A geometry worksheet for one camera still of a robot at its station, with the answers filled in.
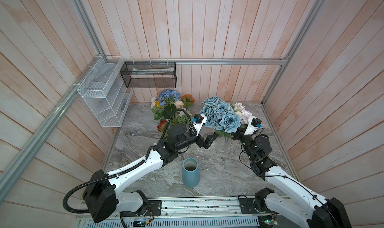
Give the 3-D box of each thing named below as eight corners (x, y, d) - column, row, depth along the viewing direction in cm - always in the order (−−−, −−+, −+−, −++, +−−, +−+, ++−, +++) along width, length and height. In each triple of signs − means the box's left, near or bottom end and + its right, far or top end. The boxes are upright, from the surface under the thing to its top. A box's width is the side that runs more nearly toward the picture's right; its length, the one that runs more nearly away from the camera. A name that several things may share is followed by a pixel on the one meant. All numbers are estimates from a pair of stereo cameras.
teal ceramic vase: (183, 187, 82) (182, 174, 65) (183, 173, 87) (182, 157, 70) (197, 187, 82) (199, 174, 65) (197, 173, 87) (199, 157, 70)
